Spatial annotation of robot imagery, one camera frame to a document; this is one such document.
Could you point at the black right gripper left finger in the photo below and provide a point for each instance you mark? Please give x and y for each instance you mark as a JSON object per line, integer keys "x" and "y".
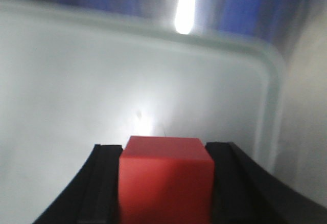
{"x": 92, "y": 195}

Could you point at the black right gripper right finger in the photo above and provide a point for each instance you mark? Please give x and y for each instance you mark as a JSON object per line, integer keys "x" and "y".
{"x": 244, "y": 192}

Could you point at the red cube block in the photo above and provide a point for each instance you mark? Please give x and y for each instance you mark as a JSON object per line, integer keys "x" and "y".
{"x": 165, "y": 180}

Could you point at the grey metal tray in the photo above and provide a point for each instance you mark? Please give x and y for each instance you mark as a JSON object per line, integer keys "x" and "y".
{"x": 72, "y": 78}

